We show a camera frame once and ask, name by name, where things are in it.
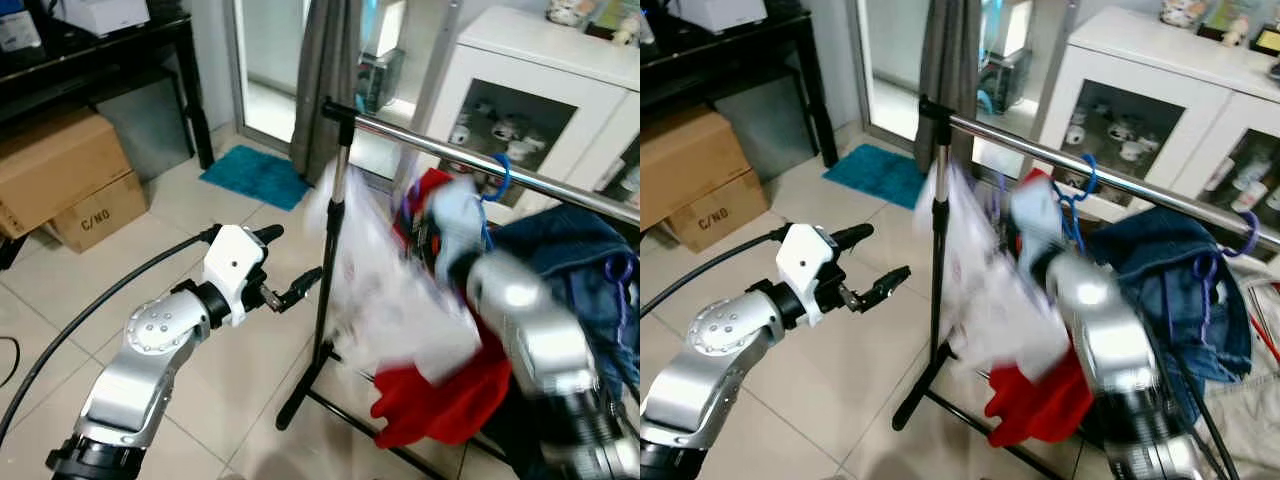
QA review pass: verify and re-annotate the white printed garment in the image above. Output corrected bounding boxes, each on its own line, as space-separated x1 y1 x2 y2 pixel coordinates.
915 160 1071 386
303 158 483 386

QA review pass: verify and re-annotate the blue plastic hanger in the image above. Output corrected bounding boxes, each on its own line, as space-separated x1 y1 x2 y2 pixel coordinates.
1055 152 1099 256
478 152 514 251

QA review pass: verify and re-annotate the purple plastic hanger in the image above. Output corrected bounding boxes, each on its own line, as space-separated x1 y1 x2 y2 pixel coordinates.
603 250 638 331
1165 250 1226 346
1222 210 1263 259

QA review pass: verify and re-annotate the red plastic hanger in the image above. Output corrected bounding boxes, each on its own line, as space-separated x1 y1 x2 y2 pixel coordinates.
1245 298 1280 369

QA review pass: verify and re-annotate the teal floor mat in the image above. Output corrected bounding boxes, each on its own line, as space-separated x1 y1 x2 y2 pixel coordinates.
822 143 926 211
198 145 313 212

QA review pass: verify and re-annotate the small printed cardboard box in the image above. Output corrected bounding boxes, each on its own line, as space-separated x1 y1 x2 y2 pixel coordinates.
665 168 769 254
48 170 149 254

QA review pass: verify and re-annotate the grey panel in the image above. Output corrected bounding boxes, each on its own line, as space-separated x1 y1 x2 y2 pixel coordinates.
95 75 198 183
712 75 823 181

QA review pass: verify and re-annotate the grey curtain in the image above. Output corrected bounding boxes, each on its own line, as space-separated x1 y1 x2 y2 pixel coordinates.
913 0 983 176
290 0 363 186

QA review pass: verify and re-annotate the large plain cardboard box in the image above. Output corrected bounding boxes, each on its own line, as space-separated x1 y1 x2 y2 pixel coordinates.
640 103 756 231
0 105 134 239

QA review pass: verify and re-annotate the chrome and black clothes rack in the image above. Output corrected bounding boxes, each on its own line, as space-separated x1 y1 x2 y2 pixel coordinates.
275 98 641 480
890 95 1280 480

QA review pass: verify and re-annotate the red hanging garment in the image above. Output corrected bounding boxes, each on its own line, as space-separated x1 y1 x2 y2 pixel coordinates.
372 168 513 449
985 168 1096 449

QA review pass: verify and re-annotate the grey metal appliance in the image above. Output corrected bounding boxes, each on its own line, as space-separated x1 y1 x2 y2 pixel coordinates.
982 45 1033 116
355 45 406 116

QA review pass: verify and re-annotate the black table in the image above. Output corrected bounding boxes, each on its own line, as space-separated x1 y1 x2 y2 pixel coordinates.
0 0 216 271
640 0 839 169

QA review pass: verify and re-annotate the white device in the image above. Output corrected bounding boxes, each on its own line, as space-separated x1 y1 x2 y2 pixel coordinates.
50 0 151 37
668 0 769 36

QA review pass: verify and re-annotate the blue denim garment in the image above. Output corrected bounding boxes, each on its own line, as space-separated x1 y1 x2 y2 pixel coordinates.
490 205 641 411
1085 205 1256 421

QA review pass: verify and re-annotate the white printed box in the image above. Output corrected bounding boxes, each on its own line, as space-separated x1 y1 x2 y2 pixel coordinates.
0 10 43 51

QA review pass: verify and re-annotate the white glass-door cabinet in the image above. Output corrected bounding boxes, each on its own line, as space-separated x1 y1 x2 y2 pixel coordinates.
1035 5 1280 236
418 5 641 226

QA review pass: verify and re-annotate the patterned ornament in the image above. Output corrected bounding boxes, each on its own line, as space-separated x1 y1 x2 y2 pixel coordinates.
1160 0 1208 29
547 0 601 29

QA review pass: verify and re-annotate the beige hanging garment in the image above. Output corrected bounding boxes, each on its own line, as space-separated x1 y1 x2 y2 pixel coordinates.
1195 345 1280 480

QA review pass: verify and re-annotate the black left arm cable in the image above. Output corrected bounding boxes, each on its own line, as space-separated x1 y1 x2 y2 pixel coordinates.
0 228 221 446
640 228 791 319

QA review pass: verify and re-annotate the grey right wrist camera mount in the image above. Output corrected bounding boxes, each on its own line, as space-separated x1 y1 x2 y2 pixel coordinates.
1010 180 1066 263
425 180 493 263

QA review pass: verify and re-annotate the aluminium sliding door frame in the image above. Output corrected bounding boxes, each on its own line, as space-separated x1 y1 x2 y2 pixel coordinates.
845 0 1081 181
222 0 466 186

